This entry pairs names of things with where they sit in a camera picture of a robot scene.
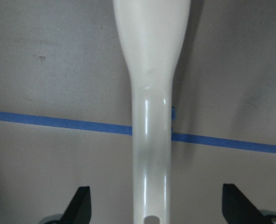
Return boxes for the beige hand brush black bristles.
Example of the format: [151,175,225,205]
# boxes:
[113,0,191,224]

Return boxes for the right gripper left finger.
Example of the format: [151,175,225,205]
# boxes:
[59,186,92,224]

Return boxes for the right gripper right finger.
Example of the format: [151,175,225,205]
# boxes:
[222,184,263,224]

